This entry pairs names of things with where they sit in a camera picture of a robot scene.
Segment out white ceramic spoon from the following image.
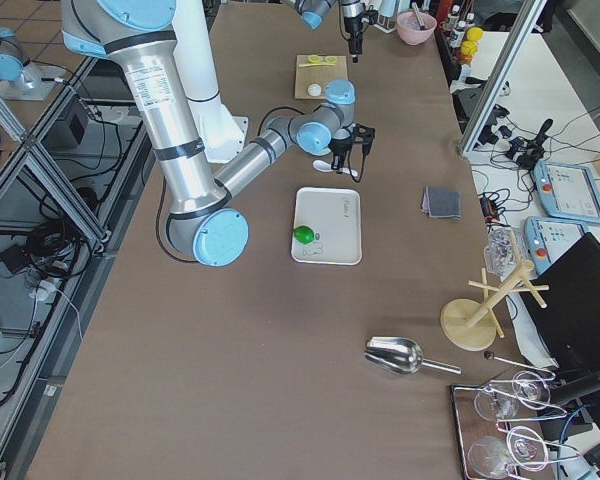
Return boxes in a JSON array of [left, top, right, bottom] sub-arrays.
[[312, 160, 359, 178]]

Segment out yellow plastic spoon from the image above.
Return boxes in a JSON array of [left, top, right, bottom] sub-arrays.
[[298, 54, 338, 68]]

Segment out pink mixing bowl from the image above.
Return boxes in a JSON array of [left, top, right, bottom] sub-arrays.
[[396, 11, 438, 45]]

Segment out white rectangular tray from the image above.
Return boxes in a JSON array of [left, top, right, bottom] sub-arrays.
[[291, 187, 362, 266]]

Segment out wooden cutting board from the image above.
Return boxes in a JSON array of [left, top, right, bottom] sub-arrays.
[[294, 54, 348, 100]]

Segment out green lime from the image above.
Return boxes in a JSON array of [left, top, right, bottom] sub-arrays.
[[293, 225, 315, 245]]

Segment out grey folded cloth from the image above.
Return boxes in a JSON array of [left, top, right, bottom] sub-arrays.
[[421, 186, 461, 220]]

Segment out yellow lemon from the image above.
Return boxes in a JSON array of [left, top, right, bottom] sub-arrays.
[[464, 27, 483, 42]]

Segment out clear plastic bag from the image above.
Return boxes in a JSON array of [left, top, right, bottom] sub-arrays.
[[484, 227, 528, 279]]

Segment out metal scoop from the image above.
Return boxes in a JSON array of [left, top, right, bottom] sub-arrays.
[[364, 336, 462, 375]]

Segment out wooden mug tree stand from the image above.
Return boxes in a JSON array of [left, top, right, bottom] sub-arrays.
[[440, 230, 549, 351]]

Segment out lower blue teach pendant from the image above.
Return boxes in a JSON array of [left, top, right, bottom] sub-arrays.
[[524, 216, 589, 275]]

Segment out blue teach pendant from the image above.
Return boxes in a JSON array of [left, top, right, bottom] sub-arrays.
[[524, 216, 589, 275], [533, 160, 600, 225]]

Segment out upper blue teach pendant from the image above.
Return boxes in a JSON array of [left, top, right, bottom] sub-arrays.
[[533, 160, 600, 225]]

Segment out black monitor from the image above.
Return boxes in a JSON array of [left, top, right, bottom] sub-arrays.
[[521, 233, 600, 371]]

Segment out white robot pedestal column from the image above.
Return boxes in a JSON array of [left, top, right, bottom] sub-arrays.
[[172, 0, 249, 164]]

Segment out aluminium frame post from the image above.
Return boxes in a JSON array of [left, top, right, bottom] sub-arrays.
[[458, 0, 547, 157]]

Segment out wire glass rack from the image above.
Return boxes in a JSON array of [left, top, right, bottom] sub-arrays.
[[450, 370, 580, 479]]

